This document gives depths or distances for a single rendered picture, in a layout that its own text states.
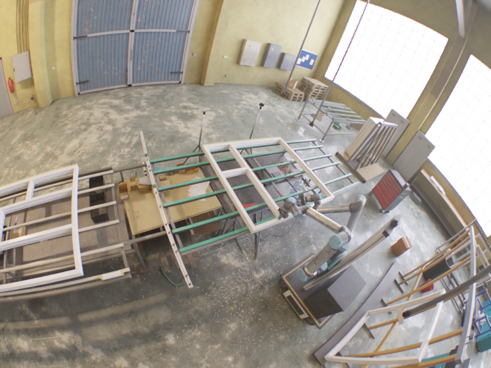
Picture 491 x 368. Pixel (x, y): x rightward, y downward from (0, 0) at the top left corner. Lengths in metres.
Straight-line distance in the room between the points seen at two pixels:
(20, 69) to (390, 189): 11.10
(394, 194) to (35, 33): 10.59
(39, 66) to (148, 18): 3.70
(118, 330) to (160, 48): 7.27
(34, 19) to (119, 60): 3.36
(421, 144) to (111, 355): 9.84
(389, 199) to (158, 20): 8.34
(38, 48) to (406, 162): 13.15
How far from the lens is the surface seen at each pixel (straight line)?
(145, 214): 2.46
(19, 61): 7.98
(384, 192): 5.57
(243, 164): 2.80
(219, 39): 7.57
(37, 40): 7.43
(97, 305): 2.92
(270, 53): 9.05
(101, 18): 7.23
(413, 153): 8.86
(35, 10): 7.47
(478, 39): 10.14
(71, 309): 3.08
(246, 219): 2.17
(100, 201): 2.68
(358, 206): 2.25
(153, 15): 7.23
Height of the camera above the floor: 2.66
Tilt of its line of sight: 44 degrees down
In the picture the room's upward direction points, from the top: 21 degrees clockwise
